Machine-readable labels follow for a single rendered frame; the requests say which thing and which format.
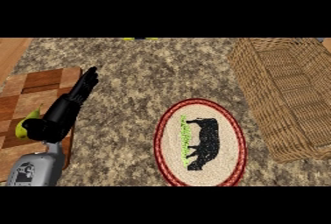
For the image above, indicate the checkered wooden cutting board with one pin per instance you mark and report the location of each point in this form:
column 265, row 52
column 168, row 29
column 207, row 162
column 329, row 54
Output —
column 30, row 96

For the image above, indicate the brown wicker basket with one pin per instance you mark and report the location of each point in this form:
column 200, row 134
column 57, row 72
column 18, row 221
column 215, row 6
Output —
column 283, row 96

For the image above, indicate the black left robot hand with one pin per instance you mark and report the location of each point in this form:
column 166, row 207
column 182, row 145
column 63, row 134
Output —
column 64, row 113

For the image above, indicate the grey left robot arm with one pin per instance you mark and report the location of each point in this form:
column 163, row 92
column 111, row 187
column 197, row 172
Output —
column 36, row 169

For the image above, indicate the oval red-rimmed placemat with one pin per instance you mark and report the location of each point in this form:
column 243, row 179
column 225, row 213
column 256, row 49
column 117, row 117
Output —
column 201, row 142

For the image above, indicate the yellow-green pear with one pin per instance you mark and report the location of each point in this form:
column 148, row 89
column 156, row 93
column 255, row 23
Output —
column 26, row 124

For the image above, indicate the yellow-green object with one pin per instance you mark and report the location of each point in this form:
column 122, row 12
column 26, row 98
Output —
column 139, row 38

